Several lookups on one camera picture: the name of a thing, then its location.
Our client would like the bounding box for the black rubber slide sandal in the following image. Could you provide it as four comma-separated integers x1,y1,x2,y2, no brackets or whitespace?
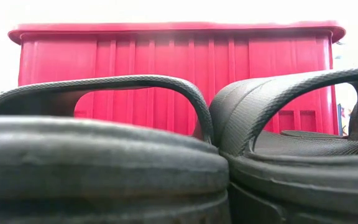
209,66,358,224
0,74,231,224

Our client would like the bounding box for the red plastic bin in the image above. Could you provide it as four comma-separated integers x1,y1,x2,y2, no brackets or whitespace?
7,20,347,138

